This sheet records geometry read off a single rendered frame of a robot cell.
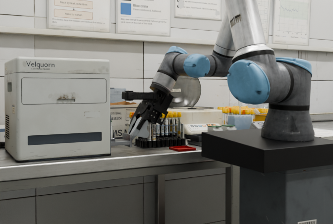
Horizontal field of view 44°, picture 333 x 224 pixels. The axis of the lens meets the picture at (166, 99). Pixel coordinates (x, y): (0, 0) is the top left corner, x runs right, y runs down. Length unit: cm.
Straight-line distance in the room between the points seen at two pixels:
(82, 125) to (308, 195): 68
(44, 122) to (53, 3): 80
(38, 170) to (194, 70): 55
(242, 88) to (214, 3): 124
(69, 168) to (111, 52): 88
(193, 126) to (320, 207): 70
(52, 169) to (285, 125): 67
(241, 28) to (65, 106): 55
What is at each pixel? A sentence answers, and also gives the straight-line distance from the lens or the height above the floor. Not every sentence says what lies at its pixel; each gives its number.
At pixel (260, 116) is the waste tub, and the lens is 178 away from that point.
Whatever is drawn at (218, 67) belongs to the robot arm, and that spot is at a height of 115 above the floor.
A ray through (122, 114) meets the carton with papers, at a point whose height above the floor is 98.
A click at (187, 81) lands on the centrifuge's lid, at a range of 210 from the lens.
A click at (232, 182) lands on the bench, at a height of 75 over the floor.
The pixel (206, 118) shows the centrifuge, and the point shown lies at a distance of 180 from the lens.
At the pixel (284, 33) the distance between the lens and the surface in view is 259.
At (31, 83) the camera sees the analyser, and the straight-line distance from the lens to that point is 124.
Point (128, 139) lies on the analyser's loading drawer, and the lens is 136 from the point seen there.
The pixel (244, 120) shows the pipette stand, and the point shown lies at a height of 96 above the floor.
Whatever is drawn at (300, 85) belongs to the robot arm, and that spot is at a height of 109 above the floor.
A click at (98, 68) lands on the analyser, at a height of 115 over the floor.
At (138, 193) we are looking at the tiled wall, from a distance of 210.
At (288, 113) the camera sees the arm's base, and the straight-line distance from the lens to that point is 121.
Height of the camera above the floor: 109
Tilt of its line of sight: 1 degrees down
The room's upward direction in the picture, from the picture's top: straight up
